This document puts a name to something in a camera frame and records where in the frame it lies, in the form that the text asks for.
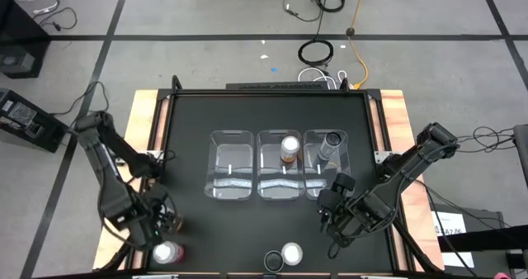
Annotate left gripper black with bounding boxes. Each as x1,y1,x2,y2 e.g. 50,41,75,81
134,184,183,248

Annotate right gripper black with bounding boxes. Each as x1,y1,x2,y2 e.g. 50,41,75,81
316,172,375,249

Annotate clear plastic bin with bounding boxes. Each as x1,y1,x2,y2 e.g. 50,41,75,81
204,129,255,201
303,129,351,201
256,129,304,201

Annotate orange spice jar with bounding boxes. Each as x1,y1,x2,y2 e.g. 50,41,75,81
280,135,301,164

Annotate white printed label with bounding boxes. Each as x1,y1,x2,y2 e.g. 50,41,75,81
431,210,467,236

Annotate black power strip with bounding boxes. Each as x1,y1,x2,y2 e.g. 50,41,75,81
225,81,323,92

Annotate white paper sheet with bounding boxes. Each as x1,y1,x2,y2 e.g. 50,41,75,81
441,250,475,268

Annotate black equipment box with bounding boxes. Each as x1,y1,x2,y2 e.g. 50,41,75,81
428,202,528,279

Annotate black computer box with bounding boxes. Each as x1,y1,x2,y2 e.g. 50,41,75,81
0,87,70,154

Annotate black cabinet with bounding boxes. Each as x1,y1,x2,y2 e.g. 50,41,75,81
0,0,51,80

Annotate black diagonal frame strut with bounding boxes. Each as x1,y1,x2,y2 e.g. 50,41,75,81
107,229,145,272
387,219,434,274

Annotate black table frame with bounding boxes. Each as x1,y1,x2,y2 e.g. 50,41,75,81
146,74,403,277

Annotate white looped cable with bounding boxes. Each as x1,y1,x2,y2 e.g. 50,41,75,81
296,66,348,90

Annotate orange extension cable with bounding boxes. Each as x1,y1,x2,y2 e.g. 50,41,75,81
347,0,370,90

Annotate black computer cable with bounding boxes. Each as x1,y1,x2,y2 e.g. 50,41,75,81
49,80,111,117

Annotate black arm supply cables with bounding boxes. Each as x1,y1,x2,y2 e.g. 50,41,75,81
455,125,516,149

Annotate grey post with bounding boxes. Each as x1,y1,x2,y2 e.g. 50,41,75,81
512,124,528,189

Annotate black cable white connector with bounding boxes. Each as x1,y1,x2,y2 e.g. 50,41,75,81
282,0,331,23

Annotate thin black floor cable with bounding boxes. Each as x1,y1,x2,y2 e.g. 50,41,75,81
31,6,78,32

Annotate white floor cable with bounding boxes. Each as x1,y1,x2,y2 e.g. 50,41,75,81
14,0,61,16

